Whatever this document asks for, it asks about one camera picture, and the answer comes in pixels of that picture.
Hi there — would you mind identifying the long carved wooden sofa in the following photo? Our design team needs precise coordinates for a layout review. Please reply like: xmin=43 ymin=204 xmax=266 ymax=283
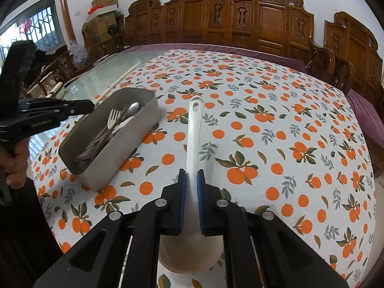
xmin=122 ymin=0 xmax=316 ymax=58

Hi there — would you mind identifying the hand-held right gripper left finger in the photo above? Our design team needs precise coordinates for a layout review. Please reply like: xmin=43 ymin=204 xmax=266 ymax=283
xmin=33 ymin=168 xmax=188 ymax=288

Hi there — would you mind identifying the person's left hand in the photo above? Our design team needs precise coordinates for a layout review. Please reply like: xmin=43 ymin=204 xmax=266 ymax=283
xmin=0 ymin=139 xmax=30 ymax=188

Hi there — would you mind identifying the white and red flat box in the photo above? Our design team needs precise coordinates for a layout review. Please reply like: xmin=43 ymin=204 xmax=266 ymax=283
xmin=88 ymin=4 xmax=120 ymax=18

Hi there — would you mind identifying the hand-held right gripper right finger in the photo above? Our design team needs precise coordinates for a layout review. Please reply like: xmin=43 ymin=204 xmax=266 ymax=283
xmin=196 ymin=168 xmax=350 ymax=288

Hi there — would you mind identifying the clear plastic bag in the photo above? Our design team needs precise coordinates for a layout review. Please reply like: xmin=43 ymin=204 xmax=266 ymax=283
xmin=70 ymin=40 xmax=90 ymax=68

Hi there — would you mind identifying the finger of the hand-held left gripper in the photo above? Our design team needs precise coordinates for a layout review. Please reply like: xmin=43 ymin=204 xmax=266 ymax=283
xmin=20 ymin=99 xmax=95 ymax=116
xmin=18 ymin=115 xmax=62 ymax=138

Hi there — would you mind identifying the wooden armchair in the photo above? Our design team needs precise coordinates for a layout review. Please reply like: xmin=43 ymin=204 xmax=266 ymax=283
xmin=26 ymin=52 xmax=74 ymax=98

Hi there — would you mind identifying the rectangular metal box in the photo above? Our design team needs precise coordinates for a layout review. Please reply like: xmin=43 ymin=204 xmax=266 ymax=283
xmin=58 ymin=88 xmax=160 ymax=191

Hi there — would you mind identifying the short carved wooden sofa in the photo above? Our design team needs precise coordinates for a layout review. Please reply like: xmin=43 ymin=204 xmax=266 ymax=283
xmin=323 ymin=11 xmax=384 ymax=102

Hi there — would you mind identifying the short purple seat cushion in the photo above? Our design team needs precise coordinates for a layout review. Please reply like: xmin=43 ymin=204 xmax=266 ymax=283
xmin=346 ymin=89 xmax=384 ymax=168

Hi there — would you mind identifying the white plastic fork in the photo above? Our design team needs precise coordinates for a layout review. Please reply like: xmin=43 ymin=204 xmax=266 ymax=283
xmin=106 ymin=108 xmax=134 ymax=135

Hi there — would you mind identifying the orange print tablecloth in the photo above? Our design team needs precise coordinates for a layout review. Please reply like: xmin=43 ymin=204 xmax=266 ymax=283
xmin=30 ymin=48 xmax=378 ymax=288

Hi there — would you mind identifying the person's left forearm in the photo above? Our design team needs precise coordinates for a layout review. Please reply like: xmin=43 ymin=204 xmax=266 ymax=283
xmin=0 ymin=175 xmax=71 ymax=288

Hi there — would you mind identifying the window with metal grille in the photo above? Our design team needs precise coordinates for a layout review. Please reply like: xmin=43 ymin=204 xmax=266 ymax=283
xmin=0 ymin=0 xmax=65 ymax=66

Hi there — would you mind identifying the plain metal spoon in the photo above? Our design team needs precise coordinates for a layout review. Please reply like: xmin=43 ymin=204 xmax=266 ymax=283
xmin=115 ymin=102 xmax=141 ymax=123

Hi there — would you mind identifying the long purple seat cushion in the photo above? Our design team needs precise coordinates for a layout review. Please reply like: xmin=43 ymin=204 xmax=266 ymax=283
xmin=129 ymin=43 xmax=308 ymax=74

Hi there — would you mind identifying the large white plastic ladle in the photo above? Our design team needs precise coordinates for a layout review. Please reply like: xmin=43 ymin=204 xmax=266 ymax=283
xmin=158 ymin=95 xmax=225 ymax=276

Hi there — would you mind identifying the carved wooden chair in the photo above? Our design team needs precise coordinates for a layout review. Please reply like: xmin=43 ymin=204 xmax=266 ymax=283
xmin=308 ymin=40 xmax=355 ymax=96

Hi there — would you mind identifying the long wooden stick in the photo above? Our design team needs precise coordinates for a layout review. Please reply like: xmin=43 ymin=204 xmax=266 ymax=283
xmin=95 ymin=61 xmax=141 ymax=104

